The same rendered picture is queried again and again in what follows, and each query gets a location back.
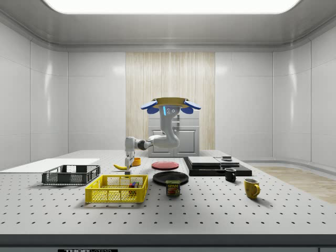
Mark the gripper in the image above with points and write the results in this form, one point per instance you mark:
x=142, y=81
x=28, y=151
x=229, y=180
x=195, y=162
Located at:
x=128, y=159

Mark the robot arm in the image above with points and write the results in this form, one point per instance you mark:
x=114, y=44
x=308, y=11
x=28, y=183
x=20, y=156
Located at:
x=168, y=136

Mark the yellow bowl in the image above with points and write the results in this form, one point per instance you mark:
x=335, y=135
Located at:
x=136, y=162

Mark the banana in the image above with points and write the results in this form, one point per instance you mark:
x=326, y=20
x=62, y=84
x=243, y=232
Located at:
x=119, y=167

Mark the puzzle cube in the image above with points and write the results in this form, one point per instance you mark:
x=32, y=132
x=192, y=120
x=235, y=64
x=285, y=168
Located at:
x=134, y=185

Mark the yellow basket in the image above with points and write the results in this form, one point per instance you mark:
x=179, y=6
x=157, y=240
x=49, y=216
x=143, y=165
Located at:
x=115, y=194

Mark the red plate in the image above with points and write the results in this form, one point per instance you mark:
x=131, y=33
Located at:
x=165, y=165

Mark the black plate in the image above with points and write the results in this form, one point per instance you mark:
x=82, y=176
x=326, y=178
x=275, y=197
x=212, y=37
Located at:
x=162, y=177

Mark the flat-sided can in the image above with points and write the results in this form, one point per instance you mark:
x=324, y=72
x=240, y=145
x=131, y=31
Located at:
x=172, y=187

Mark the dark grey basket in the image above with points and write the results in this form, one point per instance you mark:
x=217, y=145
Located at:
x=68, y=177

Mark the white cabinet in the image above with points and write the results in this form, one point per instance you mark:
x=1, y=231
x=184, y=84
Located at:
x=189, y=141

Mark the white board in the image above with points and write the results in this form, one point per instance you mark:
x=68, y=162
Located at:
x=52, y=164

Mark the black stove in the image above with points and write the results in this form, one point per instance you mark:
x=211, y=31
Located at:
x=210, y=168

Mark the black mug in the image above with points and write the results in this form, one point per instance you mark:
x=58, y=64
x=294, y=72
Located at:
x=230, y=175

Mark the yellow mug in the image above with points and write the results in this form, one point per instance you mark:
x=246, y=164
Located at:
x=250, y=189

